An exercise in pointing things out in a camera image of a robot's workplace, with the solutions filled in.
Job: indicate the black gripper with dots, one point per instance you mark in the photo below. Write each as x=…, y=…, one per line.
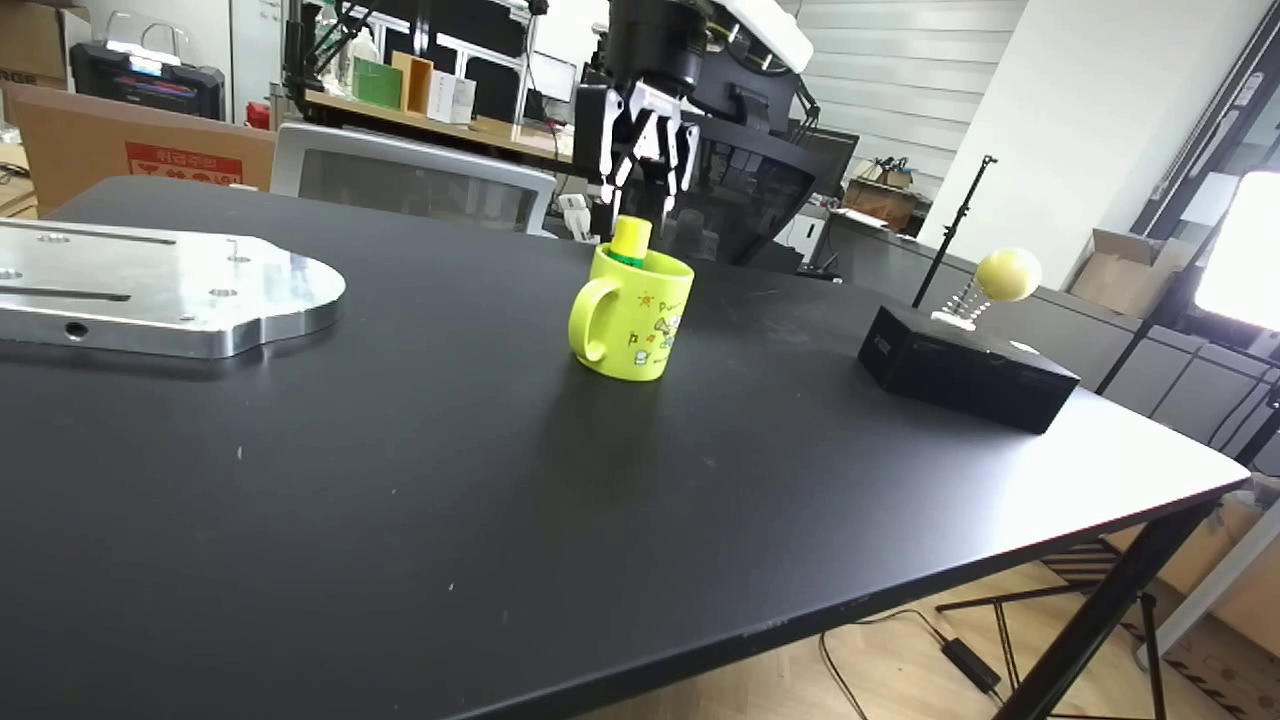
x=644, y=145

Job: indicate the lime green mug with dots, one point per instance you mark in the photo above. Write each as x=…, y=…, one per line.
x=624, y=319

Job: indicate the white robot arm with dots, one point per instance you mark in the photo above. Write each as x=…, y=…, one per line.
x=662, y=75

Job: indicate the black rectangular box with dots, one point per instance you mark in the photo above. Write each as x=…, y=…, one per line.
x=967, y=369

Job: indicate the cardboard box with red label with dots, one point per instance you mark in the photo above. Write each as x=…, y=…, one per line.
x=74, y=142

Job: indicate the grey mesh office chair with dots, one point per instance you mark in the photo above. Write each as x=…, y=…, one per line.
x=410, y=176

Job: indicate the black tripod stand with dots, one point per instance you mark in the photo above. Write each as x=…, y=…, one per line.
x=953, y=230

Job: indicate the yellow-white ball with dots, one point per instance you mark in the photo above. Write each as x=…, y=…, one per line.
x=1006, y=277

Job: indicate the black table leg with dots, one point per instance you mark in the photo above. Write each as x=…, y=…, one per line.
x=1102, y=612

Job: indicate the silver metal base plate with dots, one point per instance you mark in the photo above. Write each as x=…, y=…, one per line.
x=159, y=291

